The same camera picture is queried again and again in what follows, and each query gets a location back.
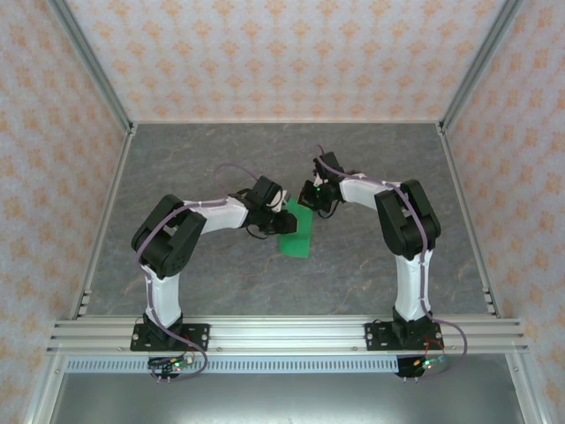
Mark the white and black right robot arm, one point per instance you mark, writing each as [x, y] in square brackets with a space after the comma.
[408, 221]

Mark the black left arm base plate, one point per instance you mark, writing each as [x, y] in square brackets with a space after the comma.
[198, 338]

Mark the grey metal shelf panel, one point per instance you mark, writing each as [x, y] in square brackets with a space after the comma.
[287, 397]

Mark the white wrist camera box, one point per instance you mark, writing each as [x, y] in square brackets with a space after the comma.
[279, 201]
[317, 179]

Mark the green paper sheet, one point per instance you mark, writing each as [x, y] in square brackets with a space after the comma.
[298, 243]

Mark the aluminium corner post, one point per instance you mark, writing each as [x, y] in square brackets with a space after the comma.
[479, 66]
[95, 66]

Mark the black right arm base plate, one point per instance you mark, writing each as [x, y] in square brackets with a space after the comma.
[379, 338]

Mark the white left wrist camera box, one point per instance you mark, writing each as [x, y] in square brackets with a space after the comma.
[279, 201]

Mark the aluminium table side rail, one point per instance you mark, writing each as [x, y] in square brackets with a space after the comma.
[463, 199]
[110, 207]

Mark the aluminium extrusion mounting beam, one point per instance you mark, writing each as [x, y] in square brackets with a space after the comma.
[287, 335]

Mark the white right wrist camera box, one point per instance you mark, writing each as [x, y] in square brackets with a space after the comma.
[317, 179]

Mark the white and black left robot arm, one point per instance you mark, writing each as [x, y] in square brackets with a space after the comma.
[170, 238]

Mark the aluminium frame leg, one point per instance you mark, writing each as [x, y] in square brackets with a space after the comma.
[527, 393]
[44, 393]

